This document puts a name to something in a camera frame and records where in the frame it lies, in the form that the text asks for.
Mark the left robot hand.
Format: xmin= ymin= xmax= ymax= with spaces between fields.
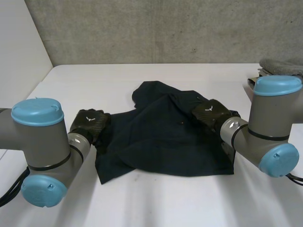
xmin=69 ymin=109 xmax=112 ymax=144

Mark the grey towel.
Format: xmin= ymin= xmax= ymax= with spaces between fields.
xmin=259 ymin=56 xmax=303 ymax=78

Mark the black cable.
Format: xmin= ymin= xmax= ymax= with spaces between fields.
xmin=0 ymin=167 xmax=29 ymax=201
xmin=285 ymin=173 xmax=303 ymax=186

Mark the dark blue cloth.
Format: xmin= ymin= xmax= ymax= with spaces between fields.
xmin=95 ymin=80 xmax=237 ymax=185

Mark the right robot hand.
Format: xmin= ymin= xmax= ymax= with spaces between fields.
xmin=191 ymin=99 xmax=241 ymax=133

